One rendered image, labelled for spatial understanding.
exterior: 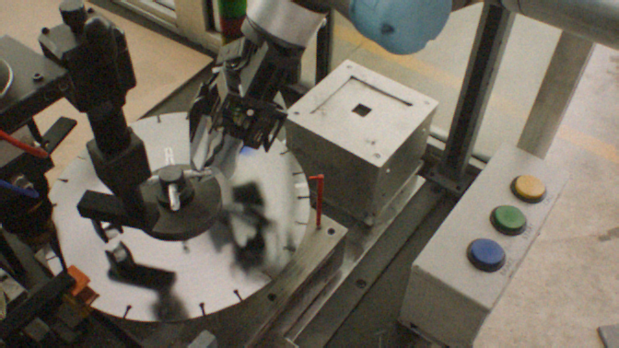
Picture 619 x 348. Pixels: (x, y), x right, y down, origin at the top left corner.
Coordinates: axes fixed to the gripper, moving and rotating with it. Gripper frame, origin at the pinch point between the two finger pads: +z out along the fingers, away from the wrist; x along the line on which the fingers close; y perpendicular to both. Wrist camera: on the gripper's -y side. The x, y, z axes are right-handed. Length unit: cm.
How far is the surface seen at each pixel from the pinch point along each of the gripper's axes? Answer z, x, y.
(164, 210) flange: 5.3, -2.9, 3.0
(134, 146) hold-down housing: -7.5, -10.8, 11.8
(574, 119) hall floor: -3, 162, -107
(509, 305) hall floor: 40, 116, -39
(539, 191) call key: -14.7, 43.5, 4.6
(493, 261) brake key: -7.3, 34.6, 13.9
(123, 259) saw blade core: 9.9, -6.3, 7.9
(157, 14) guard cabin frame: 8, -1, -72
